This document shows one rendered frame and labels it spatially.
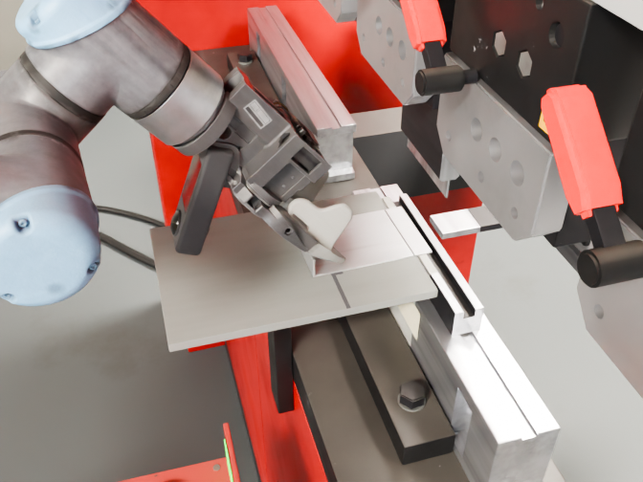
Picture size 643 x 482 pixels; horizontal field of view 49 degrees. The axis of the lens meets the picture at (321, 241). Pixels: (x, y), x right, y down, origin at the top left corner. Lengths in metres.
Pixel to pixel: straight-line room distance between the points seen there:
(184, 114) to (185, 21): 0.93
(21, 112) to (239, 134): 0.18
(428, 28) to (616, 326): 0.23
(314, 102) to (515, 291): 1.31
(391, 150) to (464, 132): 0.69
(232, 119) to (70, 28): 0.15
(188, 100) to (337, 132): 0.47
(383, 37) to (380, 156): 0.56
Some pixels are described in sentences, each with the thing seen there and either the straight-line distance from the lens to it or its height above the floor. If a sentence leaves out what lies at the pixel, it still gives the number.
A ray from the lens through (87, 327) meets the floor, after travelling 2.17.
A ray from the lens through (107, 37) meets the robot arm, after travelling 0.55.
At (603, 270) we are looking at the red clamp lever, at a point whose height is 1.26.
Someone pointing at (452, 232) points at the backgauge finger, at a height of 1.00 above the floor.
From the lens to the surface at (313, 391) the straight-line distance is 0.77.
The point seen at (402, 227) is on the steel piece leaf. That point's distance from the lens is 0.77.
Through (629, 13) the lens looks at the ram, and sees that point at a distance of 0.38.
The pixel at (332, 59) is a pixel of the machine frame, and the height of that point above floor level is 0.82.
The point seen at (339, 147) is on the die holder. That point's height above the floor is 0.93.
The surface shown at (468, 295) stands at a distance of 0.70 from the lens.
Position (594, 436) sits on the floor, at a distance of 1.94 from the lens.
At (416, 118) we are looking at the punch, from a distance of 0.70.
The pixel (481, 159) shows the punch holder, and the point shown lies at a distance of 0.51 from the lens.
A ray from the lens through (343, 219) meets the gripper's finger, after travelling 0.68.
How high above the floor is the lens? 1.47
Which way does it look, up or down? 38 degrees down
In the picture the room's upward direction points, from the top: straight up
